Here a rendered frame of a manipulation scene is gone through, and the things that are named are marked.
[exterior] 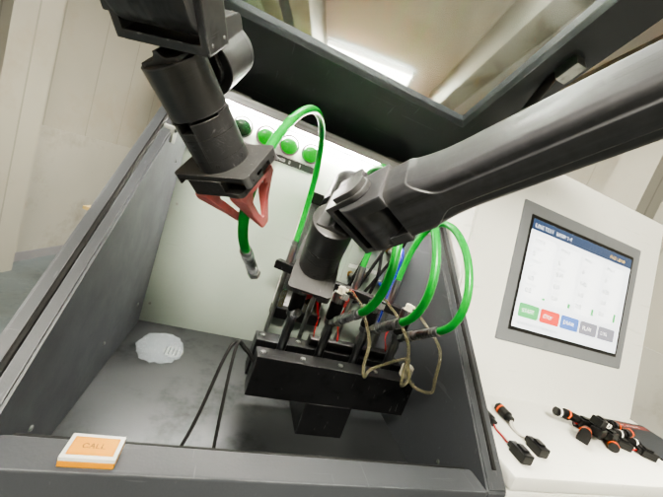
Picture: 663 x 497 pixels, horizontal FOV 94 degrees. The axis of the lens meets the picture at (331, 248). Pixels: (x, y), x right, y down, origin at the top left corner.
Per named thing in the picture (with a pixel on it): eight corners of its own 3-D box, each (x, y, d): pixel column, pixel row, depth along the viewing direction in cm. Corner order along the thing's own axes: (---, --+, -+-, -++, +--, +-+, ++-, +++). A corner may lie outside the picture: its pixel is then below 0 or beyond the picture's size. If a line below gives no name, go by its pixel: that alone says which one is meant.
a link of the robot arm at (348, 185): (358, 187, 31) (405, 243, 35) (383, 129, 38) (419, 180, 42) (286, 223, 39) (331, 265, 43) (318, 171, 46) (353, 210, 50)
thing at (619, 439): (591, 456, 61) (604, 432, 61) (544, 416, 71) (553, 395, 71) (658, 463, 68) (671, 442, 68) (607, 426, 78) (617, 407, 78)
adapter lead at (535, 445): (547, 460, 55) (552, 450, 55) (537, 458, 54) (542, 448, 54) (499, 410, 67) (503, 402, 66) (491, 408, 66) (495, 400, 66)
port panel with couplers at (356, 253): (339, 290, 89) (377, 186, 84) (336, 286, 92) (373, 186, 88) (379, 301, 93) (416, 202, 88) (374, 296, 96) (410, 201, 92)
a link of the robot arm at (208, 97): (118, 59, 26) (175, 49, 24) (165, 34, 30) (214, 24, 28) (166, 136, 31) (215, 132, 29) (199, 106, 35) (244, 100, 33)
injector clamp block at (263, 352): (233, 428, 57) (257, 355, 55) (235, 391, 67) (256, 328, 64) (390, 443, 68) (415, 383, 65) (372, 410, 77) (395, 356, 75)
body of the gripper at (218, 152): (213, 156, 40) (183, 98, 35) (280, 159, 36) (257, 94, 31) (181, 186, 36) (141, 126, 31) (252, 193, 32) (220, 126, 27)
